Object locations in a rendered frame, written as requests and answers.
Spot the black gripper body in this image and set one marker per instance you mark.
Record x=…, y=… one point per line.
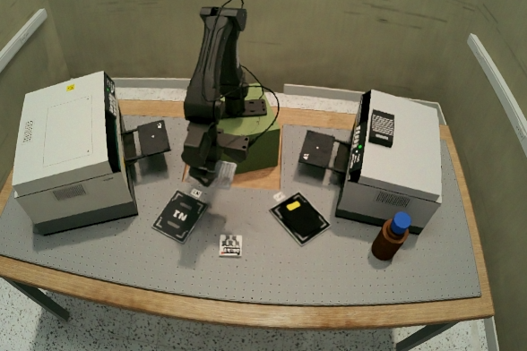
x=203, y=172

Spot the brown bottle with blue cap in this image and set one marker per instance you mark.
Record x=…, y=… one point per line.
x=391, y=237

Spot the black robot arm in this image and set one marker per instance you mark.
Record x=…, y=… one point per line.
x=218, y=68

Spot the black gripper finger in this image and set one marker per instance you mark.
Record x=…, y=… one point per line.
x=210, y=177

